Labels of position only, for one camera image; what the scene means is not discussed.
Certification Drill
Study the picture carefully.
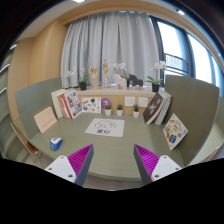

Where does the small potted plant middle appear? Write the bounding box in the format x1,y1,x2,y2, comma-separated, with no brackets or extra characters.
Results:
116,104,123,116

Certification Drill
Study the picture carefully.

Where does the small potted plant left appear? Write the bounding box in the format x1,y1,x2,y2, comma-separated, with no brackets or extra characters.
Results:
105,104,112,116

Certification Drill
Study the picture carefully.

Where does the beige card sign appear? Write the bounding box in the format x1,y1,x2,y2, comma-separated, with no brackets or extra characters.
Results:
34,107,57,133

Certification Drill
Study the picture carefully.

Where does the wooden hand model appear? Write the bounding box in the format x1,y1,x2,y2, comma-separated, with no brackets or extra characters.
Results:
89,66,98,90

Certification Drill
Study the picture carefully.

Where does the grey curtain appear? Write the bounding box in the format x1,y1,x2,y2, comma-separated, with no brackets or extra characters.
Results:
61,11,159,88

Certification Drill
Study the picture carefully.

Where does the white book left stack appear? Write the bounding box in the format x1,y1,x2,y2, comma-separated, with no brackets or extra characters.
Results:
51,89,67,118

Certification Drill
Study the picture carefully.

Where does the white orchid black pot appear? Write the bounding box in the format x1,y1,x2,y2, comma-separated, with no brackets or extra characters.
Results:
66,66,88,90
147,61,166,93

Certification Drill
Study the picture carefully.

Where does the red and white book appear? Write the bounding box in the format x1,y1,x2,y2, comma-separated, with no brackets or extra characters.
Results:
63,90,82,119

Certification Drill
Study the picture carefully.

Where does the white orchid middle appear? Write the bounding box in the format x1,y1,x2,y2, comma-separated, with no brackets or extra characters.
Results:
113,63,128,80

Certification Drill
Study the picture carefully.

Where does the black horse figure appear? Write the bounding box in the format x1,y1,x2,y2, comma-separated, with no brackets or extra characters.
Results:
129,74,143,87

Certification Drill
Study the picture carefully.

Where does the white orchid black pot right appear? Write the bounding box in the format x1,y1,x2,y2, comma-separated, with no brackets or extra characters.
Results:
147,61,166,93

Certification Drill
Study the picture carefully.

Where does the purple round card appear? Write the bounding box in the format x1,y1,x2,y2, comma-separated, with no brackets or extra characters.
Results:
101,98,112,109

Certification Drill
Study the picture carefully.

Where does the small potted plant right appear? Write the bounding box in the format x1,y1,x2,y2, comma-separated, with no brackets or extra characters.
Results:
133,104,140,118

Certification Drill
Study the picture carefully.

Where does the white books right stack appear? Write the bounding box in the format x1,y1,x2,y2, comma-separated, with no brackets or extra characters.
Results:
155,92,172,125

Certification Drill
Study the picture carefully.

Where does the blue and white mouse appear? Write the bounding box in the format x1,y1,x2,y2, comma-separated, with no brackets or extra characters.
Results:
50,137,63,151

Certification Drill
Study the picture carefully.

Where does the white horse figure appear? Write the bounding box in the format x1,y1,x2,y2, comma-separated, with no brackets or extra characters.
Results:
113,74,127,89

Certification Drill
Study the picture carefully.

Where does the white paper mat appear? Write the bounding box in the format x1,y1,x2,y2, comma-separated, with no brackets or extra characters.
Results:
85,118,125,137

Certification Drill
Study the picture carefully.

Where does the white orchid black pot left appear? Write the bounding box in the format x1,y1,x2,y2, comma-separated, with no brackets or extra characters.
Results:
66,66,88,90

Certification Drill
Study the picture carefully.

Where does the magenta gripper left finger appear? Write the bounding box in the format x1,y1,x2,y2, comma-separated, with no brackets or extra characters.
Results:
46,144,94,186

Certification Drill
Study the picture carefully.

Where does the white wall socket right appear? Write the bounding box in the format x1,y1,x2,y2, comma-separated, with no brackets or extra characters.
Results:
138,97,148,107

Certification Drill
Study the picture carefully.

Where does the small potted plant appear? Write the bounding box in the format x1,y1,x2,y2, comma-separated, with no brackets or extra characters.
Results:
105,104,112,116
133,104,140,118
116,104,123,116

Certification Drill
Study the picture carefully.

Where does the white wall socket left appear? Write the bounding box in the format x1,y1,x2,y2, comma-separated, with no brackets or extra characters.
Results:
125,97,135,106

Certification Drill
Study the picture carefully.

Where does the colourful picture book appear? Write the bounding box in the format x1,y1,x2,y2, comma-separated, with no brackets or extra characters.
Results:
163,113,188,150

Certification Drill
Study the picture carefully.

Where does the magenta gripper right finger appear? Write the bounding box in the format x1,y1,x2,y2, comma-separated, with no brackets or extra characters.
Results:
134,144,181,185

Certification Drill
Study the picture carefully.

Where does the wooden mannequin figure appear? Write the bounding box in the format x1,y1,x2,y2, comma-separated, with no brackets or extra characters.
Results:
103,59,110,88

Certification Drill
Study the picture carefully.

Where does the white wall socket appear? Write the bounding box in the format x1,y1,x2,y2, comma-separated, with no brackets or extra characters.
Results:
138,97,148,107
125,97,135,106

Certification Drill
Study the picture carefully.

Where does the dark cover book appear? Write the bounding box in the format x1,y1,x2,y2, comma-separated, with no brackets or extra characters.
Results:
143,93,163,124

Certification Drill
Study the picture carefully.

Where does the sticker picture card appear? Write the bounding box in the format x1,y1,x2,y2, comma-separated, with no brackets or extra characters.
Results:
81,97,101,113

